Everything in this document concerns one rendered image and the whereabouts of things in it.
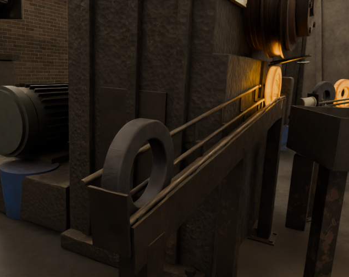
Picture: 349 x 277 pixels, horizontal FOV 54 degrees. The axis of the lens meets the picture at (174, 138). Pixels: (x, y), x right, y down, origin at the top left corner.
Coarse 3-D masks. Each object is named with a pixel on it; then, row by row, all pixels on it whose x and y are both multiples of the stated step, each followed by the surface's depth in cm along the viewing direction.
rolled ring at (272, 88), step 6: (270, 72) 146; (276, 72) 147; (270, 78) 145; (276, 78) 156; (270, 84) 144; (276, 84) 158; (270, 90) 145; (276, 90) 158; (264, 96) 147; (270, 96) 146; (276, 96) 157
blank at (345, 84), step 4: (340, 80) 191; (344, 80) 190; (348, 80) 191; (336, 84) 190; (340, 84) 189; (344, 84) 190; (348, 84) 192; (336, 88) 189; (340, 88) 190; (344, 88) 195; (348, 88) 193; (336, 92) 189; (340, 92) 190; (344, 92) 197; (348, 92) 194; (336, 96) 189; (340, 96) 191; (344, 96) 196; (348, 96) 194; (348, 100) 195; (344, 104) 194
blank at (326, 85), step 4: (320, 84) 183; (324, 84) 183; (328, 84) 184; (332, 84) 186; (316, 88) 183; (320, 88) 182; (324, 88) 184; (328, 88) 185; (332, 88) 186; (312, 92) 184; (316, 92) 182; (320, 92) 183; (328, 92) 187; (332, 92) 187; (320, 96) 183; (328, 96) 188; (332, 96) 188; (320, 100) 184; (324, 100) 189; (328, 100) 187; (332, 100) 188; (324, 104) 186
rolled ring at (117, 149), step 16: (128, 128) 55; (144, 128) 56; (160, 128) 61; (112, 144) 53; (128, 144) 52; (160, 144) 62; (112, 160) 52; (128, 160) 53; (160, 160) 65; (112, 176) 52; (128, 176) 53; (160, 176) 65; (128, 192) 54; (144, 192) 65
